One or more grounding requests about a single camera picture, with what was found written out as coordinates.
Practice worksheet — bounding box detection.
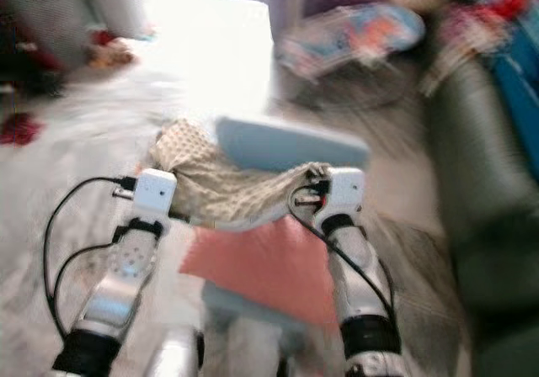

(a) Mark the beige dotted pillow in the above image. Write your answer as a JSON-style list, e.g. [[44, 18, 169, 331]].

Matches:
[[147, 118, 329, 226]]

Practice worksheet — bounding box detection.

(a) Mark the pink cloth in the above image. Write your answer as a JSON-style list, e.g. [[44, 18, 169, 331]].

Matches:
[[179, 217, 342, 329]]

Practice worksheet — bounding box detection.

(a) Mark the grey green leather sofa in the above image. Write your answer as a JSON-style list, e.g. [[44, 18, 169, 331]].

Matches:
[[421, 57, 539, 377]]

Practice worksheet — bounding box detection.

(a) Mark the silver left robot leg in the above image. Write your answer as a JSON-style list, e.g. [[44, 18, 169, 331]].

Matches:
[[147, 327, 203, 377]]

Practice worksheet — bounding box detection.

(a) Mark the colourful patterned baby mat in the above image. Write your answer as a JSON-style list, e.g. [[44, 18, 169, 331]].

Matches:
[[278, 5, 426, 79]]

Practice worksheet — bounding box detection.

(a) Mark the small red yellow toy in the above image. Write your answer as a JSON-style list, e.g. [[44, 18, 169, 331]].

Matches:
[[88, 30, 136, 68]]

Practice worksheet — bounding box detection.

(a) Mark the crumpled red cloth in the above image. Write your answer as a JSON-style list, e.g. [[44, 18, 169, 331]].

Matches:
[[2, 112, 43, 146]]

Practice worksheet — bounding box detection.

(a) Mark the grey waste bin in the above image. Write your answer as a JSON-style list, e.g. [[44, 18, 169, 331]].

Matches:
[[84, 0, 157, 40], [8, 0, 102, 66]]

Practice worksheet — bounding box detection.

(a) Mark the red black stroller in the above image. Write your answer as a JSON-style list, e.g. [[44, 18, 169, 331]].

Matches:
[[0, 24, 51, 92]]

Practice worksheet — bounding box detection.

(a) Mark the bright blue cloth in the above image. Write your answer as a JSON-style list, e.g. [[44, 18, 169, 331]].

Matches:
[[484, 32, 539, 180]]

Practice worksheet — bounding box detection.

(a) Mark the red patterned blanket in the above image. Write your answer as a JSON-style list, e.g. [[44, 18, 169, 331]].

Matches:
[[421, 0, 539, 92]]

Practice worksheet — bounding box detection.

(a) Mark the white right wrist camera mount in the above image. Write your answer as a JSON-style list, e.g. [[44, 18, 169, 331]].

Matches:
[[320, 167, 367, 220]]

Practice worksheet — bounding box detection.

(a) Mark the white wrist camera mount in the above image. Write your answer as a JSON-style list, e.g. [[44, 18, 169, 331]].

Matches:
[[133, 168, 178, 222], [320, 167, 367, 220]]

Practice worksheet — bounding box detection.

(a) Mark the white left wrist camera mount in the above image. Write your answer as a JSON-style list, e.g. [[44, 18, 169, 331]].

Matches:
[[133, 168, 178, 222]]

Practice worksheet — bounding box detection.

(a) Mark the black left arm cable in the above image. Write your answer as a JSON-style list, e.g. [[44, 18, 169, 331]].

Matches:
[[53, 241, 127, 311], [42, 175, 140, 340]]

